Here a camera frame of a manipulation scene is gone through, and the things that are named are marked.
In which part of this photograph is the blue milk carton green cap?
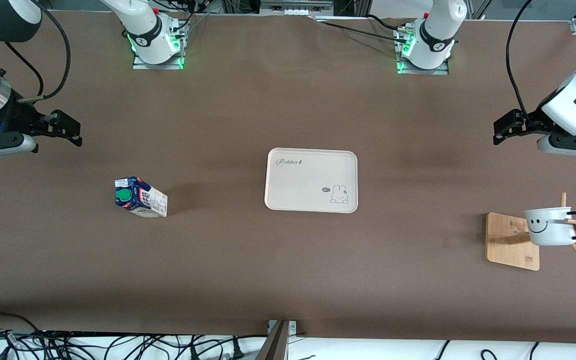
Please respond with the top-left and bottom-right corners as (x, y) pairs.
(114, 176), (169, 219)

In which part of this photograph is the white smiley cup black handle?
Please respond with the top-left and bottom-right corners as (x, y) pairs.
(524, 206), (576, 247)

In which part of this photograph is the white rabbit print tray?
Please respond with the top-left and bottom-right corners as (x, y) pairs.
(264, 147), (359, 214)

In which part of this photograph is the wooden mug stand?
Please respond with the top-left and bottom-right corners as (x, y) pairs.
(485, 192), (576, 272)

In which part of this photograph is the grey power strip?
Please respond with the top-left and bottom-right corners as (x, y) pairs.
(259, 0), (334, 17)

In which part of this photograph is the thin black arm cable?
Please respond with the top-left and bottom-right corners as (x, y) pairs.
(4, 42), (45, 98)

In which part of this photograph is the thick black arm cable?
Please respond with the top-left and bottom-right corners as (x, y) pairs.
(17, 10), (72, 103)
(505, 0), (534, 123)

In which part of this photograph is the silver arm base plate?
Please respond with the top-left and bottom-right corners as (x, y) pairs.
(132, 47), (185, 71)
(397, 54), (450, 76)

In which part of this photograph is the silver mounting bracket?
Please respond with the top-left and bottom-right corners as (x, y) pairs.
(267, 320), (298, 335)

